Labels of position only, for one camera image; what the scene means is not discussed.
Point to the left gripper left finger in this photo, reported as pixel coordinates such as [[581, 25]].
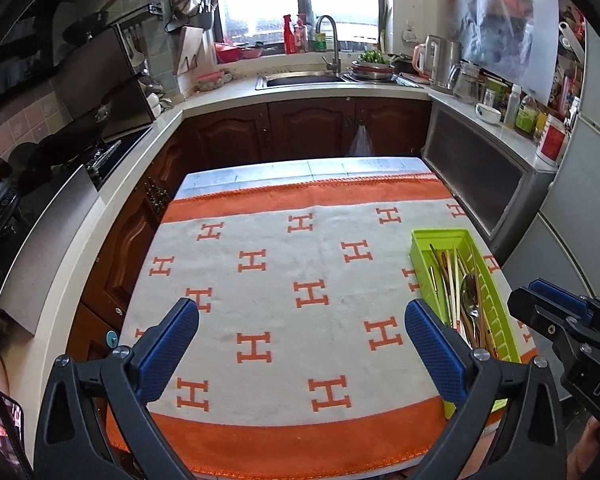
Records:
[[70, 442]]

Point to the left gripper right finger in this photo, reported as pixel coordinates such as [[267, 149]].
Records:
[[530, 442]]

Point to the steel spoon wooden handle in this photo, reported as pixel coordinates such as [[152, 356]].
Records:
[[469, 298]]

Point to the light wooden chopstick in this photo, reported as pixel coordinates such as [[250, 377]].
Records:
[[455, 288]]

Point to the chrome kitchen faucet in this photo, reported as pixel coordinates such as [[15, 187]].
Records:
[[328, 42]]

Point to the lime green utensil tray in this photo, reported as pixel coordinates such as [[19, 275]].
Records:
[[460, 279]]

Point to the red white canister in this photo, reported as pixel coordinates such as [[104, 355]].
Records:
[[552, 143]]

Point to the orange white H-pattern cloth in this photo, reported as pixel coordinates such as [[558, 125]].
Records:
[[301, 367]]

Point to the clear plastic bottle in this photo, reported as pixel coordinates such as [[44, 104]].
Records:
[[513, 103]]

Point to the white bowl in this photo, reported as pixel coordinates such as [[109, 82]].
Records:
[[488, 114]]

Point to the gas stove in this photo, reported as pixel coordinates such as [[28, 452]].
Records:
[[102, 163]]

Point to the white plastic bag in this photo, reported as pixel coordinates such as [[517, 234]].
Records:
[[362, 145]]

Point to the steel electric kettle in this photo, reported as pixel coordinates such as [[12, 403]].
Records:
[[438, 60]]

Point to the bowl of vegetables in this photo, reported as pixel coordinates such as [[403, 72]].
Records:
[[372, 65]]

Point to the steel sink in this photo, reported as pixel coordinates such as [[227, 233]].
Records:
[[296, 79]]

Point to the red spray bottle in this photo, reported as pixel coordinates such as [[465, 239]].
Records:
[[289, 41]]

